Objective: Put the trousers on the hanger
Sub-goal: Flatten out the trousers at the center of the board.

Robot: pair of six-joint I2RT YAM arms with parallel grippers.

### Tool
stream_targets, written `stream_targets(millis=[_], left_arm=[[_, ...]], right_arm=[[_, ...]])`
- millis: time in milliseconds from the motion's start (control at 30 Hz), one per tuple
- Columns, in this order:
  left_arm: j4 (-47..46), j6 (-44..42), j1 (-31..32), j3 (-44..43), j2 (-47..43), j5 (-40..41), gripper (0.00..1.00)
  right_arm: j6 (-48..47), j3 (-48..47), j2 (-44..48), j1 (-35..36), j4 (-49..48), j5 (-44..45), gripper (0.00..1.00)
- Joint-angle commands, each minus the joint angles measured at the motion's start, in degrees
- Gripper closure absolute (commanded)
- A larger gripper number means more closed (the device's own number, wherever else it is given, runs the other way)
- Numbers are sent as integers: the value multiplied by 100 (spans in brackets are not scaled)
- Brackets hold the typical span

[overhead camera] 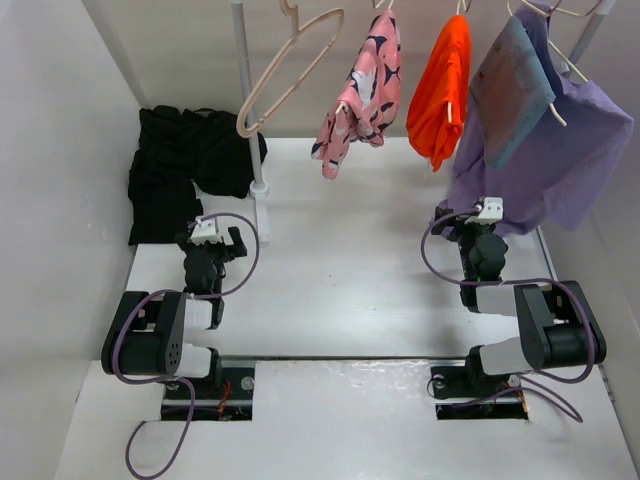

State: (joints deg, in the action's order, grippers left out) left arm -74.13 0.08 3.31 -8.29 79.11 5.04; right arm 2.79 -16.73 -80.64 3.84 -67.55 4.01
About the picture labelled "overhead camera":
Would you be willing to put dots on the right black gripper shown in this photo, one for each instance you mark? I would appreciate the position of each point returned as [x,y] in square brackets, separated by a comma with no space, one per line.
[458,223]

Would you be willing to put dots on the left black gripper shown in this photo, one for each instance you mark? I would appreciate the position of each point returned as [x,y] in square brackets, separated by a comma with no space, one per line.
[230,251]

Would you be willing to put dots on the black trousers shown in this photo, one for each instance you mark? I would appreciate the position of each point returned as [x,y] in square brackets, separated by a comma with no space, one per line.
[180,152]

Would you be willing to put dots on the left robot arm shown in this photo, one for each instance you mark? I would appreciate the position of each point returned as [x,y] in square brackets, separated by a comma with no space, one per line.
[146,336]

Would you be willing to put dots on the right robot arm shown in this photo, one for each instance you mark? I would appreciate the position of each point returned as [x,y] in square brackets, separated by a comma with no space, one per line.
[556,325]

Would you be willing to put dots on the hanger under denim garment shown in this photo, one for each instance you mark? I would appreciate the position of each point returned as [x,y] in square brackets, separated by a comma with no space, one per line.
[545,14]

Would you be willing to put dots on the hanger under orange garment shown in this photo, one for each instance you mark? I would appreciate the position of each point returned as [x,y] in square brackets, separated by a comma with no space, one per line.
[462,6]

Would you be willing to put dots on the hanger under purple shirt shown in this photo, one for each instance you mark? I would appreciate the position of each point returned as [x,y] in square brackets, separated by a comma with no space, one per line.
[595,17]

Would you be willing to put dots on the hanger under pink garment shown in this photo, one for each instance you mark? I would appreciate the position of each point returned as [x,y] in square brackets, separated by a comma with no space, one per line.
[376,5]

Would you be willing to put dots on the purple shirt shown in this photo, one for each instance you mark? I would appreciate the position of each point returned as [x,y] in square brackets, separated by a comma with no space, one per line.
[556,172]

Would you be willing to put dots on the orange garment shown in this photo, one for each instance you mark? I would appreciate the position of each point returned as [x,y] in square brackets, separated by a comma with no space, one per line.
[445,79]

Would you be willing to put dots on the blue denim garment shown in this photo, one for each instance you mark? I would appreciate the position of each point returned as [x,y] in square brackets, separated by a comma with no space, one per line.
[509,93]

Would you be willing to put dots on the pink floral garment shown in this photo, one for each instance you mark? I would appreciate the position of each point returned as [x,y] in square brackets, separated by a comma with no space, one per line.
[372,93]

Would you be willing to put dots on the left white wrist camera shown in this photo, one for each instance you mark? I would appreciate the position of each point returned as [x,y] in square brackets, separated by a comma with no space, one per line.
[205,230]

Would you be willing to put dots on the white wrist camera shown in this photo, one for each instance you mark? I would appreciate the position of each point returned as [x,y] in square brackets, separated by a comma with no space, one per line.
[487,211]
[205,230]

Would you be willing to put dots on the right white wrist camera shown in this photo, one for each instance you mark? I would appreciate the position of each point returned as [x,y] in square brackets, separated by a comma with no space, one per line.
[487,211]

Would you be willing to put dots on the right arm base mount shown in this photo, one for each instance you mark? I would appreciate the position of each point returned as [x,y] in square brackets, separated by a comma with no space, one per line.
[460,395]

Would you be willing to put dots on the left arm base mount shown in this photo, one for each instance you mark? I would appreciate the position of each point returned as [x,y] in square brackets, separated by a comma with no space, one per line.
[225,395]

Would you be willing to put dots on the white clothes rack frame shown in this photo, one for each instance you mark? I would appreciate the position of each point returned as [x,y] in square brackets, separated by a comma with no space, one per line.
[248,125]

